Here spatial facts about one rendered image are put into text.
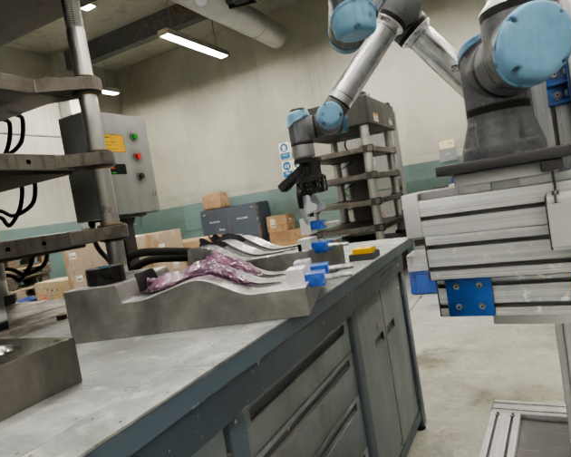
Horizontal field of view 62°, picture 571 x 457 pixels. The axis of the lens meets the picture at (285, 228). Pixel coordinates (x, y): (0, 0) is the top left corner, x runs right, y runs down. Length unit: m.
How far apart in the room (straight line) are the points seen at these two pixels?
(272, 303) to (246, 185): 8.03
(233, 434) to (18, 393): 0.34
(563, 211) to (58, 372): 0.80
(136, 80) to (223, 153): 2.55
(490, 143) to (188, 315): 0.66
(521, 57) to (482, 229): 0.32
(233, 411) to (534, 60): 0.74
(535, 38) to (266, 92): 8.04
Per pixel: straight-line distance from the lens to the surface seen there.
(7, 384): 0.75
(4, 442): 0.68
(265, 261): 1.26
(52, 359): 0.79
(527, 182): 0.98
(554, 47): 0.88
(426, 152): 7.78
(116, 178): 1.94
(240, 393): 0.88
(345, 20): 0.86
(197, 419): 0.79
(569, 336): 1.28
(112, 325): 1.05
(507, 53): 0.86
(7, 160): 1.61
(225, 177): 9.17
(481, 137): 0.99
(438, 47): 1.63
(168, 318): 1.00
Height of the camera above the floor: 1.02
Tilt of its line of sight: 3 degrees down
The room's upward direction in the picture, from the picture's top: 9 degrees counter-clockwise
